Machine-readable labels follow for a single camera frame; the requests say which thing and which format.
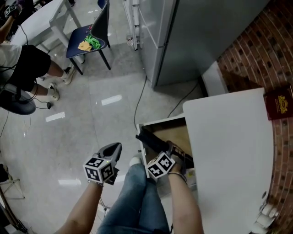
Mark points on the yellow cloth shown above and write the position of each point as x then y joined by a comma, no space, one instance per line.
84,46

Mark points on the person's right forearm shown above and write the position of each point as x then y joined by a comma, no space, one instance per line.
185,205

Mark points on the person's white shoe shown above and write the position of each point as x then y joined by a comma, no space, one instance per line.
135,161

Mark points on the person's left forearm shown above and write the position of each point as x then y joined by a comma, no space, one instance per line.
80,210

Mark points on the dark red book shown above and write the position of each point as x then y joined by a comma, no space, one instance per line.
279,102

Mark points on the black object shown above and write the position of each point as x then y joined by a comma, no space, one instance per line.
151,140

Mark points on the white metal rack frame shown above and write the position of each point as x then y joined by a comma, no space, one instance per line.
134,22

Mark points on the green cloth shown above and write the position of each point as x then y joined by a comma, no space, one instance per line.
93,41

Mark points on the grey refrigerator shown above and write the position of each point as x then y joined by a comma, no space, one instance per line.
194,38

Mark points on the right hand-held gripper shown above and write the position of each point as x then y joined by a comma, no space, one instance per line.
160,165

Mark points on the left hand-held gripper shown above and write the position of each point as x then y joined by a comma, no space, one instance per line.
98,170

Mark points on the white wooden desk drawer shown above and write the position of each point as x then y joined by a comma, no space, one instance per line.
178,134

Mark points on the person's blue jeans legs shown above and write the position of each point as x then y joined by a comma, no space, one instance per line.
135,201

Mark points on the white table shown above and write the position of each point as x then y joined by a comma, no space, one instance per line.
41,20

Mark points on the clear plastic bottle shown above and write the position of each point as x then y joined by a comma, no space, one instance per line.
269,211
263,221

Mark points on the black power adapter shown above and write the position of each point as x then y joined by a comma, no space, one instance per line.
49,105

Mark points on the dark blue chair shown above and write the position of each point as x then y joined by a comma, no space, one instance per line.
76,41

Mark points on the white desk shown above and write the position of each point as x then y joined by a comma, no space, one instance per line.
229,148

